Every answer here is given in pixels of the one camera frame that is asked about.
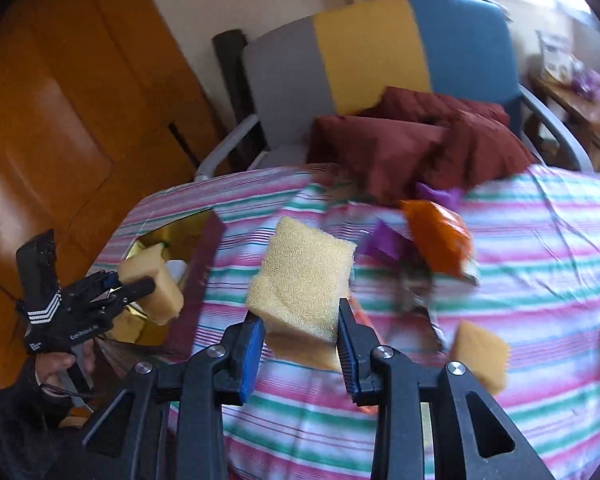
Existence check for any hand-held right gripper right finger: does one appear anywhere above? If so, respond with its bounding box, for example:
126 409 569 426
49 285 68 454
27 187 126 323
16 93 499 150
337 297 556 480

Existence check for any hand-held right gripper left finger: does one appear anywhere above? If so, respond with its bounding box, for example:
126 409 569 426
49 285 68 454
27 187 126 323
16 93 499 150
82 312 267 480

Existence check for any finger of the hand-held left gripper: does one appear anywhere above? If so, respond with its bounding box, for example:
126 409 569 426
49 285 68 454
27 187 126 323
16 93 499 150
87 270 123 293
112 278 157 308

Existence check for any yellow sponge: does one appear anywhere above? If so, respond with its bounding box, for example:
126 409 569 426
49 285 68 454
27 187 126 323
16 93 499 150
450 321 512 396
245 216 358 373
116 242 185 325
107 310 148 346

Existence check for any white round jar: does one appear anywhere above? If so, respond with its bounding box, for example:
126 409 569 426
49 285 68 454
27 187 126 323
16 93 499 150
165 259 188 286

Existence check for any gold-lined square box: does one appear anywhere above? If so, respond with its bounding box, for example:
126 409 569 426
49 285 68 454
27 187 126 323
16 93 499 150
92 207 228 361

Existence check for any purple wrapper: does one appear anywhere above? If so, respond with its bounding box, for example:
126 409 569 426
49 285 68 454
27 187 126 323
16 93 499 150
357 220 411 263
414 181 463 208

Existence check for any person's left forearm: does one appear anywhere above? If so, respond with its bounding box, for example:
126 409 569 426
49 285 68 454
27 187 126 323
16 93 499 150
0 375 96 480

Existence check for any person's left hand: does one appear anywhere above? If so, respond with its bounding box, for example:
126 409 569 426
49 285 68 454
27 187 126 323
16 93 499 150
32 351 77 400

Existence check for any metal hand tool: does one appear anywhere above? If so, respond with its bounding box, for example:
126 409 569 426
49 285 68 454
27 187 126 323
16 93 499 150
380 260 453 353

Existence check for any orange packet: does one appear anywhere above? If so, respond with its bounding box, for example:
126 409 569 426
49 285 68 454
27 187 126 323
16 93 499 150
399 199 476 278

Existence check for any wooden wardrobe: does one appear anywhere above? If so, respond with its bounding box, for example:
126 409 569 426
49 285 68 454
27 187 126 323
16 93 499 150
0 0 231 391

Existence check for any striped tablecloth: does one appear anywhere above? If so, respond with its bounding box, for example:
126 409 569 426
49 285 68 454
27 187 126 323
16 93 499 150
92 162 600 480

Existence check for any maroon cloth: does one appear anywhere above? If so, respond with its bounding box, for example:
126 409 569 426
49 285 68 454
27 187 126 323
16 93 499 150
305 86 538 208

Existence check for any black upright panel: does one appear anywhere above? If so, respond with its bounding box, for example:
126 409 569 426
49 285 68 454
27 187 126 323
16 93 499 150
212 29 266 156

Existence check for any grey yellow blue chair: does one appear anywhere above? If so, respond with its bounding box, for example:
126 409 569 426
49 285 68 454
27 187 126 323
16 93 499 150
195 0 596 181

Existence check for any wooden side desk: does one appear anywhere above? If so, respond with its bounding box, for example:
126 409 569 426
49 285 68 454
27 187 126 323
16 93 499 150
527 72 600 171

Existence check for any purple bag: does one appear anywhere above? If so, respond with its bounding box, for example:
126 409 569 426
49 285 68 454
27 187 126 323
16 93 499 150
572 67 600 101

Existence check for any white carton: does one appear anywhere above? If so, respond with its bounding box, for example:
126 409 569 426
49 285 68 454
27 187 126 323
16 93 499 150
537 30 576 81

